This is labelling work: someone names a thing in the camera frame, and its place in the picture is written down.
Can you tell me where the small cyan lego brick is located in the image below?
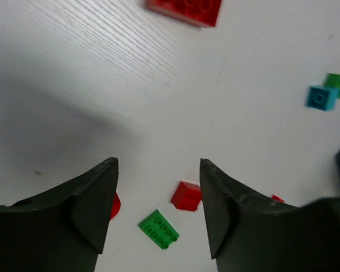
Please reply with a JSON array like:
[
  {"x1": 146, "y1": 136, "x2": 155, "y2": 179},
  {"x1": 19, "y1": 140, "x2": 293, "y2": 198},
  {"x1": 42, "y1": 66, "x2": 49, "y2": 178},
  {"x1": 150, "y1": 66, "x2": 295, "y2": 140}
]
[{"x1": 306, "y1": 86, "x2": 339, "y2": 111}]

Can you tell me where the tiny red lego piece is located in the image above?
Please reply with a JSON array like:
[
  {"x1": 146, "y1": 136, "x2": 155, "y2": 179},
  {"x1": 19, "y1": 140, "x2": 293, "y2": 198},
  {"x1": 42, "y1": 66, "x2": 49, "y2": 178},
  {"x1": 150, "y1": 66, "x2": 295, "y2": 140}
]
[{"x1": 271, "y1": 194, "x2": 284, "y2": 203}]

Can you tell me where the large red lego brick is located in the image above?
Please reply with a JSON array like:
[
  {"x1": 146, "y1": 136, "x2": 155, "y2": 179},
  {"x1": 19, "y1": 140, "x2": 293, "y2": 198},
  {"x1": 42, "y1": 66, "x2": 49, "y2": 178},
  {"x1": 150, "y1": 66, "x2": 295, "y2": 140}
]
[{"x1": 146, "y1": 0, "x2": 222, "y2": 28}]

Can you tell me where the small green lego brick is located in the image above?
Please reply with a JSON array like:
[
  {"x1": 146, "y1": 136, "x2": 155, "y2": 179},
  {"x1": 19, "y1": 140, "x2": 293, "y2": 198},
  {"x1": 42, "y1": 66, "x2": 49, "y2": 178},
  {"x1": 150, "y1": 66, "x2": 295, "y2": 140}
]
[{"x1": 323, "y1": 73, "x2": 340, "y2": 99}]

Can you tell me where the small red square lego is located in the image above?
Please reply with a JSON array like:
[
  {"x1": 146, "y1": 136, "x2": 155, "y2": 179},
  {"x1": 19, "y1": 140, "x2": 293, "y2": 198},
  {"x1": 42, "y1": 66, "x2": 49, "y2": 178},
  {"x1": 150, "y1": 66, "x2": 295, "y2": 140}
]
[{"x1": 171, "y1": 181, "x2": 202, "y2": 212}]

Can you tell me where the green flat lego plate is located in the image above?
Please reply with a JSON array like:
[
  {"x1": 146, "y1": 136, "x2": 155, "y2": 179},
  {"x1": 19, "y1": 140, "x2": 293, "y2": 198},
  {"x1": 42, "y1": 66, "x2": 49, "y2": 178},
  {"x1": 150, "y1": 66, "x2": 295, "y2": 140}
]
[{"x1": 138, "y1": 209, "x2": 180, "y2": 250}]

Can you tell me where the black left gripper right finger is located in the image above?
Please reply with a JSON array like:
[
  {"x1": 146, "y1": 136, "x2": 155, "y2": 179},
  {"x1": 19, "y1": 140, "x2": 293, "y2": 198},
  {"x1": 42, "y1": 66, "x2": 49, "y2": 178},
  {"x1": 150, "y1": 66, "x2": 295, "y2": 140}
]
[{"x1": 199, "y1": 159, "x2": 340, "y2": 271}]

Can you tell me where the red curved lego piece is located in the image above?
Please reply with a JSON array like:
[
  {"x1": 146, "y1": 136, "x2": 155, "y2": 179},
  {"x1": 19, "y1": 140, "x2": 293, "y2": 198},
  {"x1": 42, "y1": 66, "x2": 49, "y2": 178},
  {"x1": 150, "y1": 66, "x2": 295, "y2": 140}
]
[{"x1": 110, "y1": 193, "x2": 121, "y2": 220}]

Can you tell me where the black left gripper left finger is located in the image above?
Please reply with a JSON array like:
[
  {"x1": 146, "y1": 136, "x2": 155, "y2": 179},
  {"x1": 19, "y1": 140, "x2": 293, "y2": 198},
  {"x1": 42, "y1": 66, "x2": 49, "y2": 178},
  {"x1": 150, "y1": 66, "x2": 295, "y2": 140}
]
[{"x1": 0, "y1": 158, "x2": 118, "y2": 271}]

